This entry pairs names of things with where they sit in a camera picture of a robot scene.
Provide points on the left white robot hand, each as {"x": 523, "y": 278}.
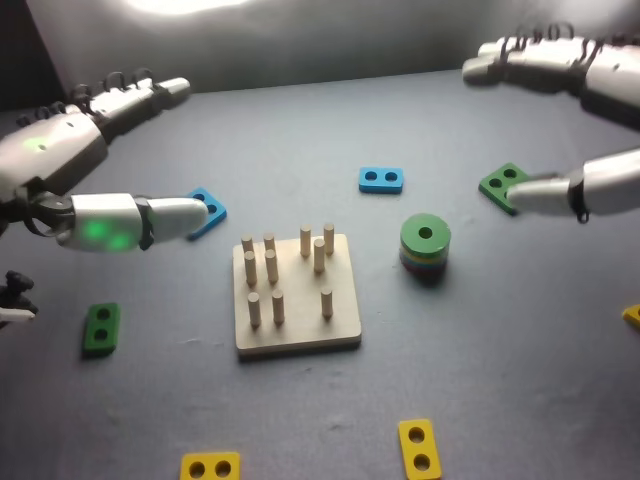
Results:
{"x": 55, "y": 150}

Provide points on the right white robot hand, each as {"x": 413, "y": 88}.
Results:
{"x": 615, "y": 70}

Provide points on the yellow two-hole rectangular block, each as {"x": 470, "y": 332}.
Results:
{"x": 419, "y": 446}

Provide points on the blue two-hole rectangular block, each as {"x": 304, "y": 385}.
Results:
{"x": 381, "y": 186}

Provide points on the yellow three-hole triangular block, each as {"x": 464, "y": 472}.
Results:
{"x": 634, "y": 315}

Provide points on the green two-hole rectangular block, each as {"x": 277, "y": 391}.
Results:
{"x": 102, "y": 324}

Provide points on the yellow four-hole square block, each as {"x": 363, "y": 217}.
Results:
{"x": 210, "y": 460}

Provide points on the grey table cloth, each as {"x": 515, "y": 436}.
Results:
{"x": 320, "y": 400}

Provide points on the blue four-hole square block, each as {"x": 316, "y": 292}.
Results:
{"x": 216, "y": 220}

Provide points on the green four-hole square block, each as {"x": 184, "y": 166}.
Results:
{"x": 486, "y": 187}

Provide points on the beige perforated block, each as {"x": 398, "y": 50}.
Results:
{"x": 300, "y": 325}

